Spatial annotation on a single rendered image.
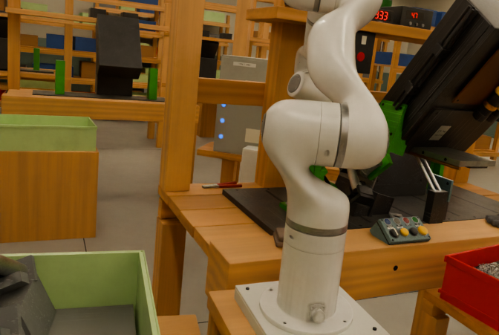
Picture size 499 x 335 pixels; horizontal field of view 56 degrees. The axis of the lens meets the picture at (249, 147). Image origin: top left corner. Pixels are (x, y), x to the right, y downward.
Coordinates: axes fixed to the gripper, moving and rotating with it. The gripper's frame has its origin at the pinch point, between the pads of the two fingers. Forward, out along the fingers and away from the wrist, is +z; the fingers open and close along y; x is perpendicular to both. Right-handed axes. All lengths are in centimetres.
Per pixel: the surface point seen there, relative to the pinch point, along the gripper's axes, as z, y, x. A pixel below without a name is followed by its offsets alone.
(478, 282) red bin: 4, -63, -19
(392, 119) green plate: 2.4, -5.8, -8.6
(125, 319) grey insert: -73, -73, 13
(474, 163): 20.0, -23.5, -20.8
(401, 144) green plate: 8.3, -11.6, -5.7
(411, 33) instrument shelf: 15.2, 34.8, -17.9
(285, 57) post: -23.7, 24.9, 10.7
